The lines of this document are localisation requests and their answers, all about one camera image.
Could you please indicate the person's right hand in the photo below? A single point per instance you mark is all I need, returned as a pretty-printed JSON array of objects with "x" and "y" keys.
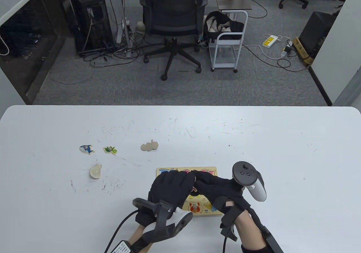
[{"x": 220, "y": 191}]

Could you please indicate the person's left hand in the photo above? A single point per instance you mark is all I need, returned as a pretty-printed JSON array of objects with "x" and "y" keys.
[{"x": 169, "y": 185}]

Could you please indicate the blue yellow fish puzzle piece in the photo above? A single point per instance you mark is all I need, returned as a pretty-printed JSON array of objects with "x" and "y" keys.
[{"x": 210, "y": 207}]

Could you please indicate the yellow starfish puzzle piece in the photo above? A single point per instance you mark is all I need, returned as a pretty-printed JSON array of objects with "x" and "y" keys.
[{"x": 196, "y": 197}]

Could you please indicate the wooden puzzle frame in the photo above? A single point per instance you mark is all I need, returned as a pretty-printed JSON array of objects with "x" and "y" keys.
[{"x": 207, "y": 213}]

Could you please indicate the red crab puzzle piece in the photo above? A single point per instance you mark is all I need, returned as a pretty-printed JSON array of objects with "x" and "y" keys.
[{"x": 195, "y": 208}]

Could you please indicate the black and white controller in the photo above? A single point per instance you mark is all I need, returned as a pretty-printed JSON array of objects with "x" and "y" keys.
[
  {"x": 163, "y": 224},
  {"x": 245, "y": 174}
]

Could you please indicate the wooden seahorse-shaped puzzle piece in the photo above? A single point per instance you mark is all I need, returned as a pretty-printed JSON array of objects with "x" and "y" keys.
[{"x": 149, "y": 146}]

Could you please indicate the green turtle puzzle piece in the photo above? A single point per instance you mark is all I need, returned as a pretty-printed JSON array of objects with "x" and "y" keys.
[{"x": 110, "y": 150}]

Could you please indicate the wooden whale-shaped puzzle piece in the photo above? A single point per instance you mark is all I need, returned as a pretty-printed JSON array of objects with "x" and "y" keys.
[{"x": 96, "y": 171}]

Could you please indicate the blue shark puzzle piece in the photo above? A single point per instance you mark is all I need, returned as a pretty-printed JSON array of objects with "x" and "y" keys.
[{"x": 87, "y": 149}]

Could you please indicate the person's left forearm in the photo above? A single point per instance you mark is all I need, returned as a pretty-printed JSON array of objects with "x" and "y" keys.
[{"x": 138, "y": 234}]

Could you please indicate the person's right forearm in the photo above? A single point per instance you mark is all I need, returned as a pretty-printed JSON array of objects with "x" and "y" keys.
[{"x": 249, "y": 230}]

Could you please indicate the black labelled wrist box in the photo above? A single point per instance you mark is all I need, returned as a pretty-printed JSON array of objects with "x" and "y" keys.
[
  {"x": 121, "y": 247},
  {"x": 275, "y": 243}
]

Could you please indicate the black power adapter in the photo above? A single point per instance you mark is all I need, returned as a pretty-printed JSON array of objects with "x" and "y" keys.
[{"x": 287, "y": 49}]

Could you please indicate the white yellow power strip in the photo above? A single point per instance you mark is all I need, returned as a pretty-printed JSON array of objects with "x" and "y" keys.
[{"x": 269, "y": 41}]

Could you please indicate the brown cardboard box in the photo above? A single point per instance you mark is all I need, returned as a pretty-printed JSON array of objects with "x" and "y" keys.
[{"x": 301, "y": 50}]

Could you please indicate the black bag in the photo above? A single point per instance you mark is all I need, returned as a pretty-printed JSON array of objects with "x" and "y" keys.
[{"x": 214, "y": 17}]

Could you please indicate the black mesh office chair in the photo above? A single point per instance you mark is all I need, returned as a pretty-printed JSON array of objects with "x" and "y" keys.
[{"x": 172, "y": 5}]

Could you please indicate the black computer tower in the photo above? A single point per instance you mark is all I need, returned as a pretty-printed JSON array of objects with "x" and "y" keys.
[{"x": 90, "y": 19}]

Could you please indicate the black boxy case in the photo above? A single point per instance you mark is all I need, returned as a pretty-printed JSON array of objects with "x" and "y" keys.
[{"x": 316, "y": 30}]

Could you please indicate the white metal frame rig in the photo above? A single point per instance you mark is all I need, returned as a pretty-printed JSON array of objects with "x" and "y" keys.
[{"x": 125, "y": 16}]

